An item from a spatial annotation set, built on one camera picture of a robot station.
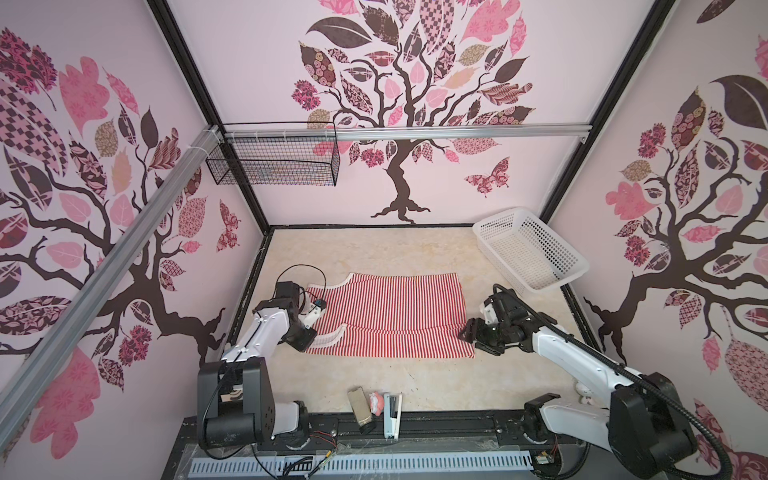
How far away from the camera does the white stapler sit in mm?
739

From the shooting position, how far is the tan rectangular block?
0.74 metres

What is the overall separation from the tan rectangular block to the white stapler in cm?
4
